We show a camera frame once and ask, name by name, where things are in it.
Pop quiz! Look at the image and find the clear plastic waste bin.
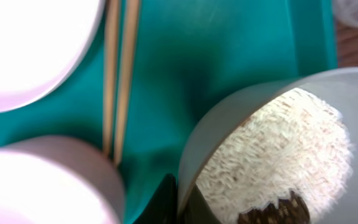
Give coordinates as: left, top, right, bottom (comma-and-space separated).
333, 0, 358, 28

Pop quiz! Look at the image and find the grey bowl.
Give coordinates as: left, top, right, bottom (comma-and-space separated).
177, 67, 358, 223

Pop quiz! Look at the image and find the large pink round plate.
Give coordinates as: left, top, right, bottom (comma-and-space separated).
0, 0, 106, 113

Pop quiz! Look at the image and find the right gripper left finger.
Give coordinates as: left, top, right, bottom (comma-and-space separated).
134, 174, 177, 224

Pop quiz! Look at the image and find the pile of white rice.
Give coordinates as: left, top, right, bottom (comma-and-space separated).
196, 88, 354, 223

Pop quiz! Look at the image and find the teal plastic serving tray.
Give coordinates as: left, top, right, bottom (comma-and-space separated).
0, 0, 337, 223

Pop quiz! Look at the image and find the upper wooden chopstick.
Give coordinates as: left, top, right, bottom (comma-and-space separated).
102, 0, 121, 157

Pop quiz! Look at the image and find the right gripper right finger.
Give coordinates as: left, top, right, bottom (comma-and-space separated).
179, 186, 221, 224

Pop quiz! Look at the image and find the small pink bowl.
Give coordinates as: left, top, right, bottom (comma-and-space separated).
0, 136, 125, 224

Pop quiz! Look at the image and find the dark brown food piece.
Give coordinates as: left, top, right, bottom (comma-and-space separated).
237, 191, 311, 224

